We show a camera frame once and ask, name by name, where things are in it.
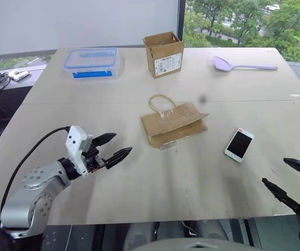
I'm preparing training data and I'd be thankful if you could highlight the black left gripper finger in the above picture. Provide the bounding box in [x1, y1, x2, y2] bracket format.
[91, 132, 118, 147]
[105, 146, 133, 169]

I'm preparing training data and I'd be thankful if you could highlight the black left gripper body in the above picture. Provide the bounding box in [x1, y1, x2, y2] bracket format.
[82, 145, 107, 175]

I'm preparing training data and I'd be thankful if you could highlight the brown paper bag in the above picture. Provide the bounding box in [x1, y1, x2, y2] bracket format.
[140, 94, 210, 150]

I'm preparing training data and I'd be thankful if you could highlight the white smartphone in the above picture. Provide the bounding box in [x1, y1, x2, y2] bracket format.
[224, 127, 256, 164]

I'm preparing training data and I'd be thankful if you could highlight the clear blue-lidded plastic container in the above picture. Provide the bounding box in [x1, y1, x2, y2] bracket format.
[62, 47, 121, 82]

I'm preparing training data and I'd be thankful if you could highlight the grey robot torso top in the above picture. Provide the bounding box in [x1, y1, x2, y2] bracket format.
[130, 237, 260, 251]

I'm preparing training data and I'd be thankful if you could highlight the open brown cardboard box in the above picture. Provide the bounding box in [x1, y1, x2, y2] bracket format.
[142, 31, 186, 79]

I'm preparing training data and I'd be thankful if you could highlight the white power strip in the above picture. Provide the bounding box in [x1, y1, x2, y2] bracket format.
[8, 70, 31, 82]

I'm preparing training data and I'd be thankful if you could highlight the white roller blind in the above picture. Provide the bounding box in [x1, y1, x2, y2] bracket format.
[0, 0, 180, 58]

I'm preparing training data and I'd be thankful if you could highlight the purple silicone spatula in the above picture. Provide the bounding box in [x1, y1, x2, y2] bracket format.
[212, 55, 279, 73]

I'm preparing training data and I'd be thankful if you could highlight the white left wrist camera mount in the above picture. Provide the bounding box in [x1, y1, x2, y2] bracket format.
[65, 125, 94, 178]

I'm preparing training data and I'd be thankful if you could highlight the dark window frame post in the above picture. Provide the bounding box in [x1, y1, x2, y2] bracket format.
[178, 0, 187, 48]

